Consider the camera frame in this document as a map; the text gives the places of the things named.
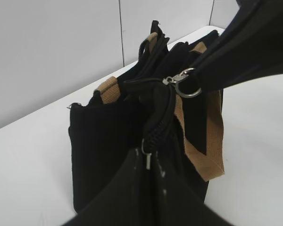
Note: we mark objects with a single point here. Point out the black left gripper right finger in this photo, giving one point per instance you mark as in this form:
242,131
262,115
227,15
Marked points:
250,47

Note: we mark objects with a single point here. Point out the silver zipper pull with ring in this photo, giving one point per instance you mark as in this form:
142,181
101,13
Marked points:
179,78

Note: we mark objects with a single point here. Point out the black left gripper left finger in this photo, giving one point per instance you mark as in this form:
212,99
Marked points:
137,196

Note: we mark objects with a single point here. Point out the black tote bag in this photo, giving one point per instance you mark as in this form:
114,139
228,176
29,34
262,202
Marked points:
102,132

